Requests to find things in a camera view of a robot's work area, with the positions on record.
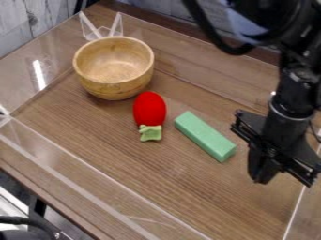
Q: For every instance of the wooden bowl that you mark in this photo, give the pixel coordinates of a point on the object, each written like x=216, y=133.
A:
x=114, y=66

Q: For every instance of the black table leg bracket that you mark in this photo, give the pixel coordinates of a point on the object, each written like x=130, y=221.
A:
x=52, y=226

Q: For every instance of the green rectangular block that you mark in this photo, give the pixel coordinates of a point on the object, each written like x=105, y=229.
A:
x=217, y=145

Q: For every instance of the clear acrylic tray enclosure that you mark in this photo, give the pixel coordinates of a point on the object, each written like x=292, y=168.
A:
x=71, y=147

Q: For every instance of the red plush fruit green stem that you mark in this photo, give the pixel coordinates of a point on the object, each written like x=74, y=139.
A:
x=149, y=113

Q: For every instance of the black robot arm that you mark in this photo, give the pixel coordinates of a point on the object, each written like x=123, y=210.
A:
x=286, y=24

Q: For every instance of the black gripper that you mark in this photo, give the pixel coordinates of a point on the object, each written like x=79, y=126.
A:
x=278, y=147

